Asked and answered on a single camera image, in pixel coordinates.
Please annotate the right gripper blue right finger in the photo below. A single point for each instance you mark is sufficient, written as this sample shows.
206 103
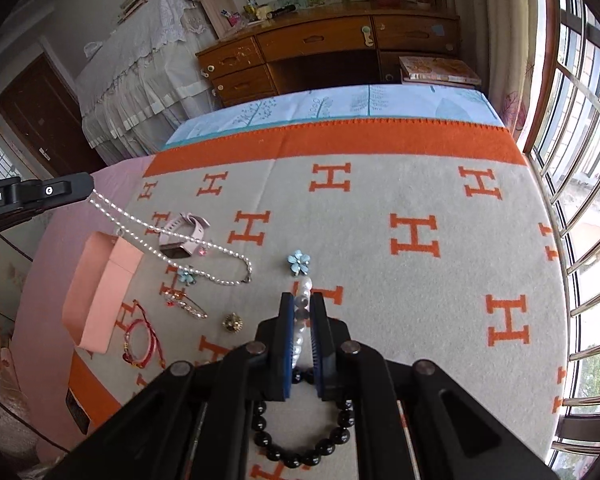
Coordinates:
323 349

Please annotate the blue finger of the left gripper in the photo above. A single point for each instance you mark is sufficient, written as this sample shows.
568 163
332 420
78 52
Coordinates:
55 193

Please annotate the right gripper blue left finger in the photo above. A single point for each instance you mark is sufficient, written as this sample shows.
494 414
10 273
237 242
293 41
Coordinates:
283 348

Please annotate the round gold pendant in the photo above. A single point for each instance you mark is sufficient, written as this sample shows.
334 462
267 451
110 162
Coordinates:
233 323

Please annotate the blue flower earring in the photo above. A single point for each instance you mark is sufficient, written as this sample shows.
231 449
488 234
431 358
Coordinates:
186 276
299 263

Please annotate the gold rhinestone hair clip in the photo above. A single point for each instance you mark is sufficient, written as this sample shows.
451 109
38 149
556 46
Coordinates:
174 298

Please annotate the pink jewelry box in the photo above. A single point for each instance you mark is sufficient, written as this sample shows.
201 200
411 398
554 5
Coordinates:
97 289

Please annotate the pink smart watch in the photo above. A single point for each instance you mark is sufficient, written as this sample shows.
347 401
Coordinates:
181 237

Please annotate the brown wooden door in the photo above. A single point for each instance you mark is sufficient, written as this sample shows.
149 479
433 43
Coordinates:
44 115

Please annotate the orange H pattern blanket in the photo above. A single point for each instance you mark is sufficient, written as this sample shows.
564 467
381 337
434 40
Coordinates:
428 237

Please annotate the pink bed sheet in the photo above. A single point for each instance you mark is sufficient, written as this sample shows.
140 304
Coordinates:
41 347

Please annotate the white lace covered furniture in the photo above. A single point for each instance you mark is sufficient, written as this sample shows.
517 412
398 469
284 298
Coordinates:
145 80

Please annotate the blue tree pattern sheet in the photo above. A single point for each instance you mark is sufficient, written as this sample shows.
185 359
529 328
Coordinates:
429 101

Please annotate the wooden desk with drawers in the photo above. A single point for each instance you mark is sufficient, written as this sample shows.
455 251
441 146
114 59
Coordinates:
325 47

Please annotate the stack of books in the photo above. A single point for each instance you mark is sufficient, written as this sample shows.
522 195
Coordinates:
438 70

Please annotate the window with metal bars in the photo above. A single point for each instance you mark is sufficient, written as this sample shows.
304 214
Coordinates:
564 147

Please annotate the beige curtain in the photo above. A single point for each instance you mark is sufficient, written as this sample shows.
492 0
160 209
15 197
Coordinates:
503 41

